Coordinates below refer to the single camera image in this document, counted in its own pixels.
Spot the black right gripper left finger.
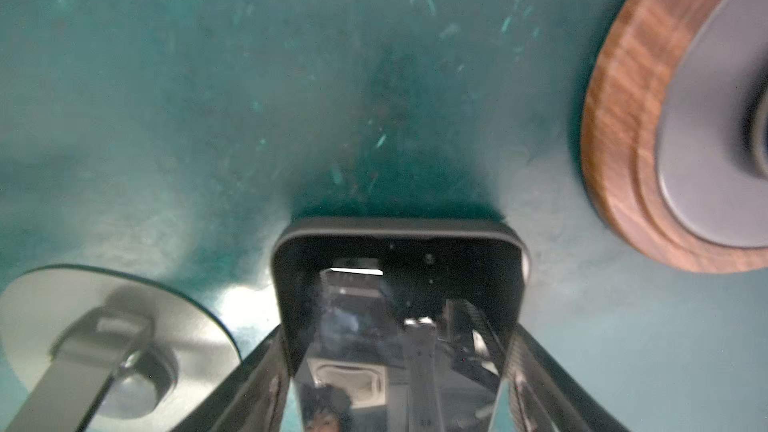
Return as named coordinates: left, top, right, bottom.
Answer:
left=174, top=326, right=290, bottom=431

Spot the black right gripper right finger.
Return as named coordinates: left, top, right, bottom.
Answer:
left=505, top=325, right=627, bottom=431

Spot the black phone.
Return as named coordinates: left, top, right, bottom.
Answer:
left=271, top=217, right=530, bottom=431

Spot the wood ring phone stand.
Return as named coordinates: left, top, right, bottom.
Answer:
left=580, top=0, right=767, bottom=273

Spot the grey round-base phone stand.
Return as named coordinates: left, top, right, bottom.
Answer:
left=1, top=266, right=241, bottom=431

